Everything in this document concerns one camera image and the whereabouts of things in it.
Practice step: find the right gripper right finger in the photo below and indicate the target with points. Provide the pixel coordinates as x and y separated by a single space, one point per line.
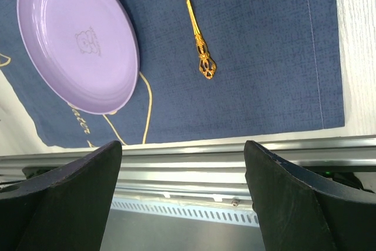
298 209

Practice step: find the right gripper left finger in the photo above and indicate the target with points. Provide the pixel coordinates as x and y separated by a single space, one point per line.
64 209

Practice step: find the slotted cable duct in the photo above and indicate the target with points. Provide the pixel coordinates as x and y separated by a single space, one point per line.
193 212

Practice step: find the gold spoon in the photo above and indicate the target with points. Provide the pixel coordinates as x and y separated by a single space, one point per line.
207 66

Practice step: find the purple plastic plate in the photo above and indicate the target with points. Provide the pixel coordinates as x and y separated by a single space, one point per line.
85 50

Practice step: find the aluminium mounting rail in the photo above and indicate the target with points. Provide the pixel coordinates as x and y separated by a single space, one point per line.
217 171

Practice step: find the blue embroidered cloth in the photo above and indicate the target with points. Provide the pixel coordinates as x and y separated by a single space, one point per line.
278 70

